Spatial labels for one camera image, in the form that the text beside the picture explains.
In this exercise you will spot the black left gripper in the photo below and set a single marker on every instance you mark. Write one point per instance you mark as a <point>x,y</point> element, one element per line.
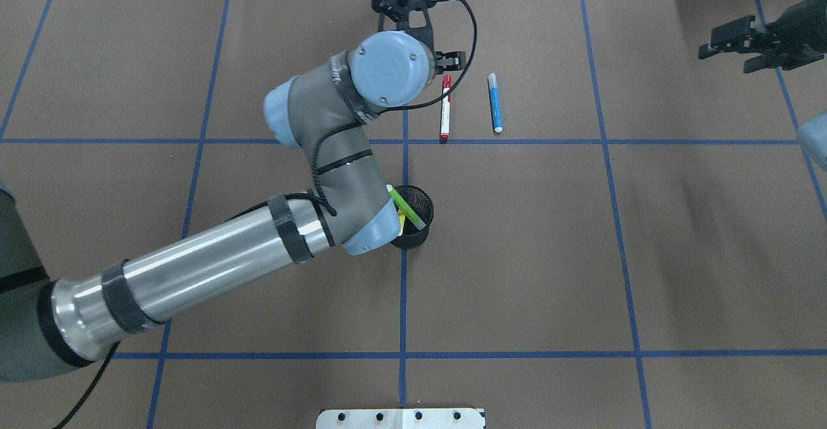
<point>450,60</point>

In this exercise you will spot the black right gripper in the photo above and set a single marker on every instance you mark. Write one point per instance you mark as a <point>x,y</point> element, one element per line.
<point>803,28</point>

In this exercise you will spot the blue marker pen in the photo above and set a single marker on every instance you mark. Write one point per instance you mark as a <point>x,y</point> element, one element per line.
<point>495,108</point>

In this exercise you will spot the red white marker pen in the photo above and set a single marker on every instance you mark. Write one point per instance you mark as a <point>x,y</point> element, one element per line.
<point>445,117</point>

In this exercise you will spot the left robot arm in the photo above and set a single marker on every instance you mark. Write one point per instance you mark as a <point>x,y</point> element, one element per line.
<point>53,327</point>

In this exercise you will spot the black mesh pen cup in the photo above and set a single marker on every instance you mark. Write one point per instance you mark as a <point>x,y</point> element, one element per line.
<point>411,237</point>

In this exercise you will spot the green highlighter pen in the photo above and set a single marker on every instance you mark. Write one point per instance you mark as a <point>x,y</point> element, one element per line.
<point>414,203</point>

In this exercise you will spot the brown paper table cover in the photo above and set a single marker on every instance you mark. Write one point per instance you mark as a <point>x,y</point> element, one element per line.
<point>642,246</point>

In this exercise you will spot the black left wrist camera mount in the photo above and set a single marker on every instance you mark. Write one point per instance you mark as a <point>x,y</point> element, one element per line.
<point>399,11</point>

